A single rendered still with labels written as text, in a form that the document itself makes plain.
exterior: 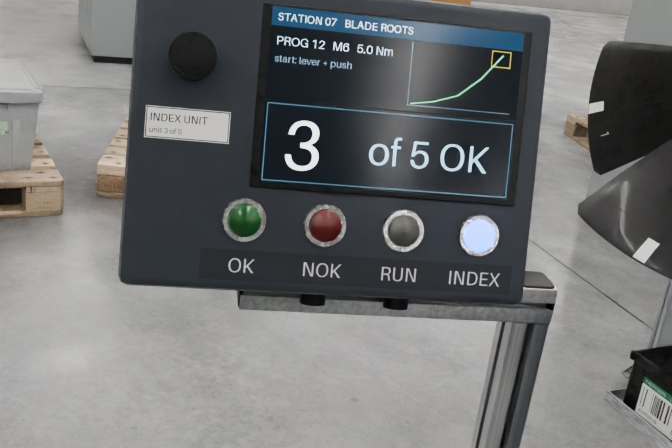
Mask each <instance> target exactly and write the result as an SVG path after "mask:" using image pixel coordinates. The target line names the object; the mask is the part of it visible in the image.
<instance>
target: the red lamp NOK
mask: <svg viewBox="0 0 672 448"><path fill-rule="evenodd" d="M303 229H304V233H305V235H306V237H307V238H308V239H309V241H310V242H312V243H313V244H315V245H317V246H321V247H328V246H332V245H334V244H336V243H338V242H339V241H340V240H341V239H342V237H343V236H344V234H345V231H346V220H345V217H344V215H343V213H342V212H341V210H340V209H338V208H337V207H336V206H334V205H331V204H320V205H317V206H315V207H313V208H312V209H311V210H309V212H308V213H307V214H306V216H305V219H304V223H303Z"/></svg>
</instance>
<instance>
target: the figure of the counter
mask: <svg viewBox="0 0 672 448"><path fill-rule="evenodd" d="M346 108H347V107H342V106H331V105H320V104H309V103H298V102H287V101H276V100H265V112H264V125H263V137H262V150H261V163H260V175H259V182H267V183H281V184H294V185H308V186H321V187H335V188H340V177H341V166H342V154H343V142H344V131H345V119H346Z"/></svg>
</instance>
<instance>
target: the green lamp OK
mask: <svg viewBox="0 0 672 448"><path fill-rule="evenodd" d="M222 224H223V228H224V230H225V232H226V233H227V234H228V236H229V237H231V238H232V239H234V240H236V241H240V242H248V241H252V240H254V239H256V238H257V237H258V236H260V235H261V233H262V232H263V230H264V228H265V225H266V214H265V211H264V209H263V207H262V206H261V205H260V204H259V203H258V202H256V201H255V200H252V199H249V198H240V199H236V200H234V201H232V202H231V203H230V204H229V205H228V206H227V207H226V208H225V210H224V212H223V216H222Z"/></svg>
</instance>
